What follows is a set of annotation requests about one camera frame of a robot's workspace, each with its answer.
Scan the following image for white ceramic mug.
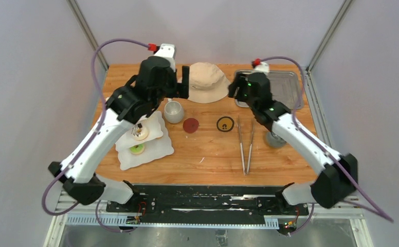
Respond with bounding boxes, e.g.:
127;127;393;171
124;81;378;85
164;100;184;124

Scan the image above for white chocolate donut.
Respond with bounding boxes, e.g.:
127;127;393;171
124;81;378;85
131;123;150;140

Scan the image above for grey ceramic mug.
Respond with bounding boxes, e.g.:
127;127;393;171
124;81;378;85
265;132;287;149

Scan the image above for white tiered dessert stand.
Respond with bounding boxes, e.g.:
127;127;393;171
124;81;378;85
115;111;174;170

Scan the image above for green frosted donut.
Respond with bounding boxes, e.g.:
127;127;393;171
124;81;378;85
129;143;146;155

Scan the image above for metal food tongs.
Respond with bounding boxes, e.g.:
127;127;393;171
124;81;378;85
236;115;256;176

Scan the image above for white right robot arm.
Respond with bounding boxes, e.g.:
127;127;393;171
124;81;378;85
229;72;358;215

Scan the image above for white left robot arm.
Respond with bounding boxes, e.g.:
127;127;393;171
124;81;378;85
48;56;190;213

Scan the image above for beige bucket hat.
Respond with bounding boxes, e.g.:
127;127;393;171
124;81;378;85
188;62;230;103

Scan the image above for metal serving tray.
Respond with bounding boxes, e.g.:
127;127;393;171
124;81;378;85
234;69;304;110

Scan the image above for dark red round coaster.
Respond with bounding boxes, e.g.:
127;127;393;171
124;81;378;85
183;118;199;133

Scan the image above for yellow black round coaster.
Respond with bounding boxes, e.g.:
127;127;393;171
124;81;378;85
216;116;235;132

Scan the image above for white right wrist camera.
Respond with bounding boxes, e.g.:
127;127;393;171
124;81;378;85
251;59;270;75

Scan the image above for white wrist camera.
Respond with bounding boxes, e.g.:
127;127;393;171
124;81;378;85
251;59;270;75
148;43;176;72

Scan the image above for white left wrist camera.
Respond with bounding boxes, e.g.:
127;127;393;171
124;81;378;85
148;43;176;72

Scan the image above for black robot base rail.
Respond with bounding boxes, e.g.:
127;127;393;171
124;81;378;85
80;183;364;236

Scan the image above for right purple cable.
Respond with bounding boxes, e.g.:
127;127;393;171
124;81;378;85
259;56;394;223

